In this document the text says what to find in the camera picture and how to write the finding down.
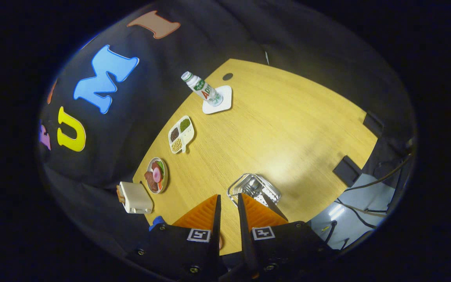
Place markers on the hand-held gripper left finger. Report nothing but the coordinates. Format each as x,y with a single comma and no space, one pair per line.
213,246

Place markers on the dark round table grommet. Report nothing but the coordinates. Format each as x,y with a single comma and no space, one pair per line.
228,76

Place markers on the white drink bottle green label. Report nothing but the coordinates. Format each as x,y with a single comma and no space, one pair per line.
202,88

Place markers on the black table clamp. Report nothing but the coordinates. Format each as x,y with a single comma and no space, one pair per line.
373,124
347,171

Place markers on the blue towel cloth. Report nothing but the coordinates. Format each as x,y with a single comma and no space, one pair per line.
157,223

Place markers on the oval grey food plate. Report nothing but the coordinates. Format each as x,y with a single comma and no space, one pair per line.
165,181

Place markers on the white divided dish with beans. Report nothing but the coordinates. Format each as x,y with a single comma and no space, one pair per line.
188,135

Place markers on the white square coaster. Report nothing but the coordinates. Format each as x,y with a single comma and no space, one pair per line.
225,102

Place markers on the pink ham slice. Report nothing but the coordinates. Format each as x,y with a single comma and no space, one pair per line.
157,175

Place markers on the brown meat patty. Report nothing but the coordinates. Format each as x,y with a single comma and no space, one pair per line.
151,182

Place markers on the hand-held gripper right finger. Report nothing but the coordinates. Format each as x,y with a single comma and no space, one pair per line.
246,235

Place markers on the green lettuce leaf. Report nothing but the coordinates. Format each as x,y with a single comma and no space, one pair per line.
161,166

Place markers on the brown toast slices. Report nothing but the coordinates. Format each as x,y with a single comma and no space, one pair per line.
120,194

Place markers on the white toaster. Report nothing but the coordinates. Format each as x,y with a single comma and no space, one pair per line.
137,197

